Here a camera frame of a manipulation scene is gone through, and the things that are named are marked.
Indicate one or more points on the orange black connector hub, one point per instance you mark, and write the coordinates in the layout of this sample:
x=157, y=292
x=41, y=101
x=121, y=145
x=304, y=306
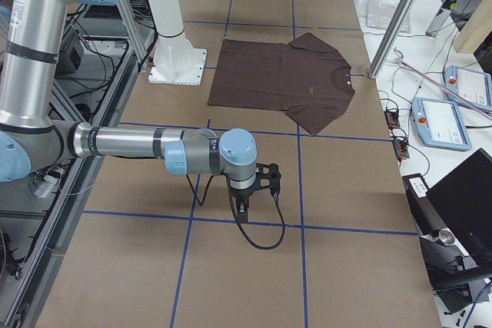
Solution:
x=400, y=145
x=392, y=119

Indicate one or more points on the brown t-shirt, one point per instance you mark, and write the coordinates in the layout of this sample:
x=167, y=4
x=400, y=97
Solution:
x=306, y=78

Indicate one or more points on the black monitor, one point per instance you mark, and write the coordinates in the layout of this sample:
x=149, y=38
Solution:
x=462, y=199

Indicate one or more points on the white pedestal column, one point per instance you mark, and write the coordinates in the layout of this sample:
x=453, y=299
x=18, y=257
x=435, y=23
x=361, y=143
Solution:
x=175, y=60

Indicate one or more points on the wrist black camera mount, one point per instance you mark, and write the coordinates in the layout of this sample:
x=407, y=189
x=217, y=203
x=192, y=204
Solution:
x=267, y=177

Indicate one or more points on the black box white label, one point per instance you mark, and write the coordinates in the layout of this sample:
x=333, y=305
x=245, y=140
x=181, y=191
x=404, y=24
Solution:
x=426, y=217

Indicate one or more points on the near blue teach pendant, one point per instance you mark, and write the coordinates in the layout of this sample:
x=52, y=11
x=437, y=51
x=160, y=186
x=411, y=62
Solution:
x=439, y=124

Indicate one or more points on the aluminium frame post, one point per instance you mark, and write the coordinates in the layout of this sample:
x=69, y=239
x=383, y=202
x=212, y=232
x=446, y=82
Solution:
x=390, y=36

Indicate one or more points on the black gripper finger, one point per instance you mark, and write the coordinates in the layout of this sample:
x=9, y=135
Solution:
x=242, y=216

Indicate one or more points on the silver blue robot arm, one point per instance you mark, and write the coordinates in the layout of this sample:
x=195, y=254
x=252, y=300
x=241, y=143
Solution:
x=31, y=140

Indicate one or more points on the silver metal cup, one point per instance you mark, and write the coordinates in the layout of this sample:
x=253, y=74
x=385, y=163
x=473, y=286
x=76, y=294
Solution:
x=443, y=237

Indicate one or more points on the far blue teach pendant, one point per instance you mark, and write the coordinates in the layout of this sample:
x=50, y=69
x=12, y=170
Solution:
x=471, y=85

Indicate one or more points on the blue teach pendant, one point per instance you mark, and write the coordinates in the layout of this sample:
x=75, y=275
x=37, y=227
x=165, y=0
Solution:
x=439, y=124
x=471, y=85

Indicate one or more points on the plastic bagged cardboard sheet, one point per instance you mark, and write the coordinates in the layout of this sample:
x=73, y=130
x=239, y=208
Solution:
x=379, y=13

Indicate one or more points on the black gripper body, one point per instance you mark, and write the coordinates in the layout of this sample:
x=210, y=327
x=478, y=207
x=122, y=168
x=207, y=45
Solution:
x=241, y=194

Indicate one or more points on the silver reacher grabber tool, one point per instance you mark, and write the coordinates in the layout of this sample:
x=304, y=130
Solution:
x=470, y=105

